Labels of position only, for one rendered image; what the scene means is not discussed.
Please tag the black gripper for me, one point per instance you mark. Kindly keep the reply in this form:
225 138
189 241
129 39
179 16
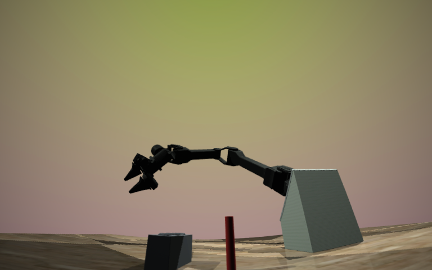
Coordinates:
147 181

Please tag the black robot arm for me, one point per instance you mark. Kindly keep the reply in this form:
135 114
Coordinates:
276 177

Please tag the red peg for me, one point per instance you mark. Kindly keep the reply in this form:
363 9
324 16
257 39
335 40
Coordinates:
230 243

